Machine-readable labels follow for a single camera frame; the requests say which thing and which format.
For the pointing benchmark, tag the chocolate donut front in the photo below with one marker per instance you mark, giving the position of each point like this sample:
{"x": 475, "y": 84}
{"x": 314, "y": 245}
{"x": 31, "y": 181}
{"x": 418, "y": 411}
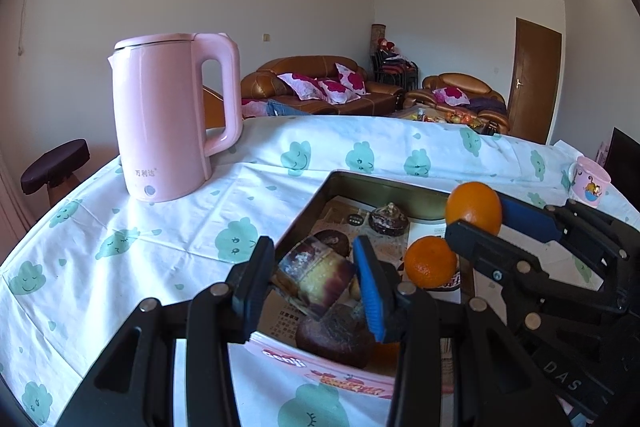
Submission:
{"x": 332, "y": 241}

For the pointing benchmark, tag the red plush toys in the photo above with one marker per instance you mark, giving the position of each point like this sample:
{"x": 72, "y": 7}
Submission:
{"x": 387, "y": 44}

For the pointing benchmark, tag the tan round longan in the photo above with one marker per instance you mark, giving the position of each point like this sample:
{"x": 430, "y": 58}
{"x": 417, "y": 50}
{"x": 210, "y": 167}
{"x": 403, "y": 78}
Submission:
{"x": 354, "y": 290}

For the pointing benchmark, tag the white green cloud print tablecloth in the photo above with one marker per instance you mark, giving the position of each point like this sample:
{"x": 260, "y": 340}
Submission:
{"x": 150, "y": 232}

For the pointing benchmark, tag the black television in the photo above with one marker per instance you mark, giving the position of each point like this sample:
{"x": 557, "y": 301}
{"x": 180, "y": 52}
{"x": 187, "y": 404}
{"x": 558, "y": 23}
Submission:
{"x": 625, "y": 162}

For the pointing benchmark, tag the large mandarin orange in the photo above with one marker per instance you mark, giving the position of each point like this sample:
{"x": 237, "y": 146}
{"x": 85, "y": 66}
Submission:
{"x": 431, "y": 262}

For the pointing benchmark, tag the pink electric kettle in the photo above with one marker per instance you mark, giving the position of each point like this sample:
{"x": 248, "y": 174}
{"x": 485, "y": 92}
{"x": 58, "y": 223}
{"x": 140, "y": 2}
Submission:
{"x": 160, "y": 122}

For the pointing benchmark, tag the tall patterned floor vase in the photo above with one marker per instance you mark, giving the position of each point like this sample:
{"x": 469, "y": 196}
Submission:
{"x": 378, "y": 34}

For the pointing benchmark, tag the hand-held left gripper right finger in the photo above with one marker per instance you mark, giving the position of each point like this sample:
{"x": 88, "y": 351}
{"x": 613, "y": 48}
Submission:
{"x": 369, "y": 292}

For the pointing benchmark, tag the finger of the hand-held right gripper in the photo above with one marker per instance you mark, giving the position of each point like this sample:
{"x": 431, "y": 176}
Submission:
{"x": 480, "y": 247}
{"x": 530, "y": 218}

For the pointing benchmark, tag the pink metal tin box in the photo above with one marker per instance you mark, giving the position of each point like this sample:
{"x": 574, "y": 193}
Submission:
{"x": 380, "y": 187}

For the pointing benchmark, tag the snack cake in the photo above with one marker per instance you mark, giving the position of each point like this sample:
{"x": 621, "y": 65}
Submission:
{"x": 312, "y": 277}

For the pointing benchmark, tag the cluttered coffee table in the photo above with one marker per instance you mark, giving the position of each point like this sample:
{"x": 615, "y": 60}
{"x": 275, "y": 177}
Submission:
{"x": 450, "y": 118}

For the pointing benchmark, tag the blue jeans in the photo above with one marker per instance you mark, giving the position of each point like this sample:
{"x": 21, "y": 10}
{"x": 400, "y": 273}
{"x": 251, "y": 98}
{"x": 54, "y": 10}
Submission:
{"x": 285, "y": 108}

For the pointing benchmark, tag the white red flower pillow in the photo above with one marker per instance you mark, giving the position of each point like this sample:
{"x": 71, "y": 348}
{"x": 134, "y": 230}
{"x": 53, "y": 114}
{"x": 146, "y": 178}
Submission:
{"x": 337, "y": 91}
{"x": 352, "y": 79}
{"x": 450, "y": 96}
{"x": 300, "y": 86}

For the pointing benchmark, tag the red white printed cloth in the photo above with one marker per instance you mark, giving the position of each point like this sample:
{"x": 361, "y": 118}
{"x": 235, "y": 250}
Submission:
{"x": 254, "y": 108}

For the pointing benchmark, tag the dark brown pastry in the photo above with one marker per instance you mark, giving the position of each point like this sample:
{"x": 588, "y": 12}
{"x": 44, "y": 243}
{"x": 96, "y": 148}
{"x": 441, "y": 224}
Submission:
{"x": 389, "y": 220}

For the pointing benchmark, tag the short brown leather sofa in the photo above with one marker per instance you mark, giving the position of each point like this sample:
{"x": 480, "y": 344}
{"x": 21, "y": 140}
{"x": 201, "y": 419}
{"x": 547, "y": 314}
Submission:
{"x": 465, "y": 82}

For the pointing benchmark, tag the orange-brown leather chair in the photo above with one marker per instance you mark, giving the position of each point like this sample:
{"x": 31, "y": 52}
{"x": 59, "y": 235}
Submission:
{"x": 212, "y": 107}

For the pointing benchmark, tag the long brown leather sofa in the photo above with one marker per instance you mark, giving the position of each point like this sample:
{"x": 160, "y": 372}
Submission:
{"x": 300, "y": 66}

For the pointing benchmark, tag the stacked black chairs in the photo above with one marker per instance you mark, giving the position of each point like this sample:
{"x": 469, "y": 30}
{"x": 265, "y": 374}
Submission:
{"x": 395, "y": 69}

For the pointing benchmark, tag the brown wooden door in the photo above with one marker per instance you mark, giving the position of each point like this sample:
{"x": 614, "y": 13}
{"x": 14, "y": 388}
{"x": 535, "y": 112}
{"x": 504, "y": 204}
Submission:
{"x": 532, "y": 82}

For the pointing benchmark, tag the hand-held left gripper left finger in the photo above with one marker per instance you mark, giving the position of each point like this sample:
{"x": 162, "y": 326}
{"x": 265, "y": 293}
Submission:
{"x": 252, "y": 292}

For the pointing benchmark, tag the dark round stool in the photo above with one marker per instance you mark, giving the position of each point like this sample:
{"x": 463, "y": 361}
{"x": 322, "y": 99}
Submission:
{"x": 55, "y": 164}

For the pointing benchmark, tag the pink cartoon cat cup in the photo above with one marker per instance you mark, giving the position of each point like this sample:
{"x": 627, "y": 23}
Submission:
{"x": 590, "y": 182}

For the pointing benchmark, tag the printed paper leaflet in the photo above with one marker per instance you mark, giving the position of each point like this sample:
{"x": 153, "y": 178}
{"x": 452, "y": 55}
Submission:
{"x": 340, "y": 213}

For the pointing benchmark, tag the purple blanket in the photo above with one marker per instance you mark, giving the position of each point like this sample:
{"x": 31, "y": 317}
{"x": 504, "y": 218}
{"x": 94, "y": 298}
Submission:
{"x": 487, "y": 105}

